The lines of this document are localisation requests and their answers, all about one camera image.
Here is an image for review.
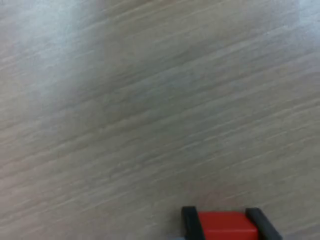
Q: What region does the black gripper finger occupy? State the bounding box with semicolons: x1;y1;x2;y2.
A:
244;207;285;240
181;205;206;240

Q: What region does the red cube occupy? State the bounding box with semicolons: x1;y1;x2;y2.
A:
197;211;259;240

